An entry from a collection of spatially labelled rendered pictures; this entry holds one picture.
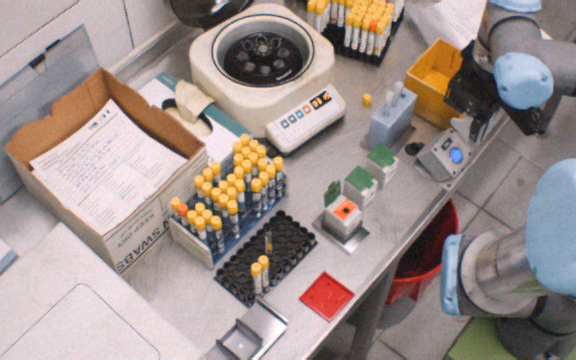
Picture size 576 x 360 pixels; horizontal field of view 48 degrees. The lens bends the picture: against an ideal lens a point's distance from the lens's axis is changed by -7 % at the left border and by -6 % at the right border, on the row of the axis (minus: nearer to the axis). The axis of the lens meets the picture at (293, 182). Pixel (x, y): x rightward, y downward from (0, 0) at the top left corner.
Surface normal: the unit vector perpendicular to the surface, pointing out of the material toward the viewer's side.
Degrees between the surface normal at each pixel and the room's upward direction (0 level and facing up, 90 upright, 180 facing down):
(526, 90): 90
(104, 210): 2
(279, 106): 90
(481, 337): 2
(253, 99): 0
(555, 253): 82
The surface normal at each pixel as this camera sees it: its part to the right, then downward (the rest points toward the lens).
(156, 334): 0.02, -0.55
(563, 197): -0.99, -0.10
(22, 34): 0.77, 0.55
